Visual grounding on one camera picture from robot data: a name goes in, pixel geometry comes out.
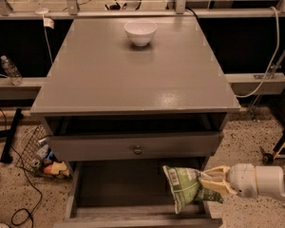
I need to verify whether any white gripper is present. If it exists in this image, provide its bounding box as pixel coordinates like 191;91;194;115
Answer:
200;163;257;199

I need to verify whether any green jalapeno chip bag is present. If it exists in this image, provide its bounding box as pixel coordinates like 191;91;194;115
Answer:
162;165;223;214

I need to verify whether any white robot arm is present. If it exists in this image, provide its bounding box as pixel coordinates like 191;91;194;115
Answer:
199;163;285;203

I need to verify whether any round metal drawer knob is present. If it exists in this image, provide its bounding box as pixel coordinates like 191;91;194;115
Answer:
133;145;143;155

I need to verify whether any open grey middle drawer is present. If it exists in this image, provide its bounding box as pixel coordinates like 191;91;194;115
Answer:
53;158;222;228

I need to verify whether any grey wooden drawer cabinet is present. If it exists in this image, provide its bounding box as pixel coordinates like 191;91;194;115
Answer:
29;16;242;228

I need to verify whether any grey upper drawer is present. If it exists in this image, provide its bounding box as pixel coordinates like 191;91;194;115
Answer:
47;131;223;162

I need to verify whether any wheeled cart base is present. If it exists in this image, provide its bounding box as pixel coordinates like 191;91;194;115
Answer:
260;129;285;165

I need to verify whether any yellow sponge in basket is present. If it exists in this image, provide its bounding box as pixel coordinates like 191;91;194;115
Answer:
50;161;69;177

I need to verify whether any white ceramic bowl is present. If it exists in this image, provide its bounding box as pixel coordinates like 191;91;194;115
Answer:
123;19;158;47

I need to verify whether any metal can in basket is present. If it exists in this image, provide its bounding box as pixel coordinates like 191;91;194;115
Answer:
30;159;42;173

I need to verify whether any black metal stand leg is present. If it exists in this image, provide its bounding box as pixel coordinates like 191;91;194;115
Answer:
0;108;23;163

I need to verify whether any clear plastic water bottle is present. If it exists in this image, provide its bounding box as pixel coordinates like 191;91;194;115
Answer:
1;55;23;86

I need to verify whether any white cable right side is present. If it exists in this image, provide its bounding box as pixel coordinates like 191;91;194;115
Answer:
235;6;281;100

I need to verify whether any black wire basket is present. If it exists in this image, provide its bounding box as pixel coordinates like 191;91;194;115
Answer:
16;124;70;179

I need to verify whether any black floor cable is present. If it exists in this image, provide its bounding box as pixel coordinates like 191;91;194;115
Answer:
0;104;44;228

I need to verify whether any grey metal rail frame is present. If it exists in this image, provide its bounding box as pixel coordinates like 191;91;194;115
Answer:
0;0;274;19

